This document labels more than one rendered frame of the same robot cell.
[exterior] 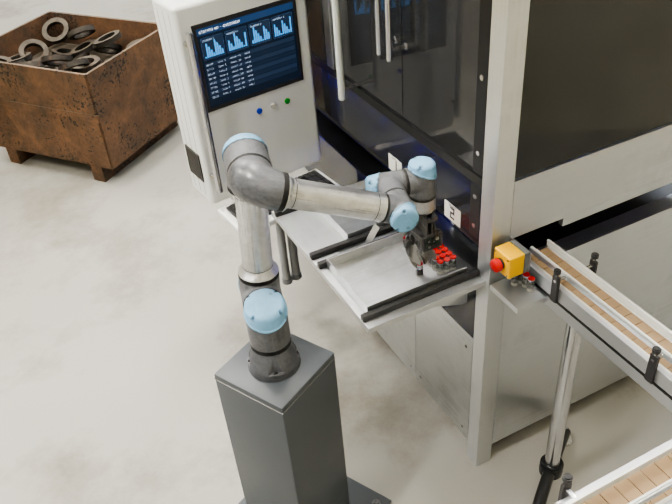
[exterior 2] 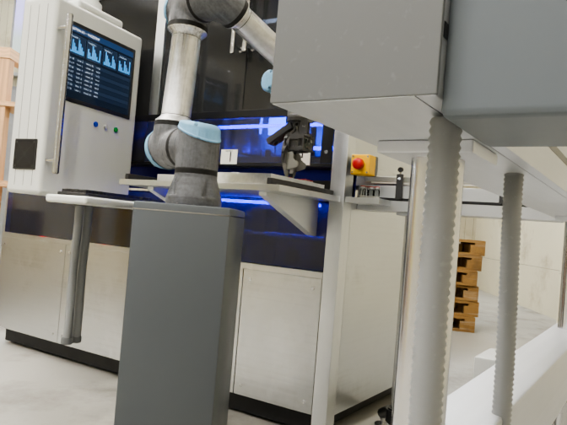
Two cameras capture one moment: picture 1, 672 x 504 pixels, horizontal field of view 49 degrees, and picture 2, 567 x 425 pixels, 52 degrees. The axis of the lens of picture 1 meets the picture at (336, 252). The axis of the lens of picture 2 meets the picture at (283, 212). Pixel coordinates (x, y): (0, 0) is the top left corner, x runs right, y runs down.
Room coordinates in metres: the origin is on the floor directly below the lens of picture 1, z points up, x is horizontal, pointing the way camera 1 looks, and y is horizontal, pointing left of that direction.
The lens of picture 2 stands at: (0.06, 0.86, 0.75)
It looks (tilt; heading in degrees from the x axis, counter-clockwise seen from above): 1 degrees up; 327
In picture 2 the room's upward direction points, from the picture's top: 5 degrees clockwise
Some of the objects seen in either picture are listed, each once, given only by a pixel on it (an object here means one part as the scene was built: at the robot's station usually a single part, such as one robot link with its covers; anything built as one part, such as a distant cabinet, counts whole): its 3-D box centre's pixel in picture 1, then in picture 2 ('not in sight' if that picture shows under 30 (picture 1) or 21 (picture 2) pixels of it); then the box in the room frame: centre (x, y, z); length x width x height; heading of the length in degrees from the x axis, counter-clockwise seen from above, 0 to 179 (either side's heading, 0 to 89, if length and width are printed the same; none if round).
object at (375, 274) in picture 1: (395, 267); (267, 183); (1.76, -0.18, 0.90); 0.34 x 0.26 x 0.04; 114
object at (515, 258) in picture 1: (510, 259); (364, 165); (1.63, -0.49, 1.00); 0.08 x 0.07 x 0.07; 114
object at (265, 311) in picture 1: (266, 318); (197, 145); (1.52, 0.21, 0.96); 0.13 x 0.12 x 0.14; 9
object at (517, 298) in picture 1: (522, 290); (369, 201); (1.64, -0.54, 0.87); 0.14 x 0.13 x 0.02; 114
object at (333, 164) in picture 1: (333, 172); (134, 219); (2.63, -0.02, 0.73); 1.98 x 0.01 x 0.25; 24
